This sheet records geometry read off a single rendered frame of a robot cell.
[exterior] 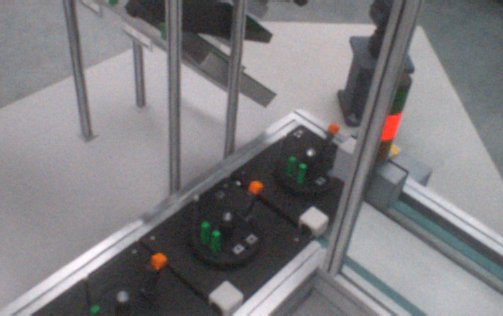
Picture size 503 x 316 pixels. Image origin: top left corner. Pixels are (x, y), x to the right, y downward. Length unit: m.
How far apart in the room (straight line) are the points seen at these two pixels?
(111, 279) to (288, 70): 0.91
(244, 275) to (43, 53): 2.41
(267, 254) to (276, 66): 0.78
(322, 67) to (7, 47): 2.02
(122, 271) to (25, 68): 2.23
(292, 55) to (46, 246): 0.94
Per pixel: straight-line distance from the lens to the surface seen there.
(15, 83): 3.22
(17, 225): 1.43
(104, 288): 1.15
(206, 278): 1.17
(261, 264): 1.19
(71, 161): 1.54
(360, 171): 0.99
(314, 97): 1.75
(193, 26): 1.19
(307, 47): 1.95
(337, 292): 1.23
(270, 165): 1.37
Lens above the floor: 1.94
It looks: 41 degrees down
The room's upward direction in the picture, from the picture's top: 8 degrees clockwise
